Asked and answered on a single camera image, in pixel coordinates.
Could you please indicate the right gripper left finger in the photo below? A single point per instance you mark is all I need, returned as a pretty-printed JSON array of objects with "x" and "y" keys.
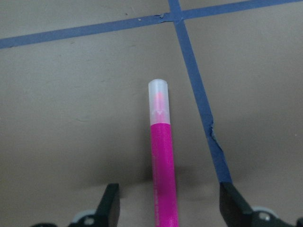
[{"x": 108, "y": 210}]

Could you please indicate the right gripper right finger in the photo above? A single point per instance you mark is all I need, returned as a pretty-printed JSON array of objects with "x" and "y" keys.
[{"x": 234, "y": 209}]

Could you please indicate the pink marker pen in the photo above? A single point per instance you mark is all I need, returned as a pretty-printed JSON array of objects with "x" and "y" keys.
[{"x": 163, "y": 171}]

